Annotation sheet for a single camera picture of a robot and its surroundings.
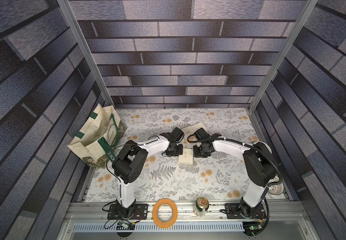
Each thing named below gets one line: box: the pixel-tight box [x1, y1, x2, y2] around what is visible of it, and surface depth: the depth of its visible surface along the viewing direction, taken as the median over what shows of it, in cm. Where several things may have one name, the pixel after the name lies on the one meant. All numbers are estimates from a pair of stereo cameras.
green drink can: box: [194, 196, 210, 217], surface depth 68 cm
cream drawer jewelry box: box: [178, 147, 194, 165], surface depth 92 cm
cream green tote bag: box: [67, 103, 128, 169], surface depth 87 cm
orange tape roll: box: [152, 198, 178, 229], surface depth 72 cm
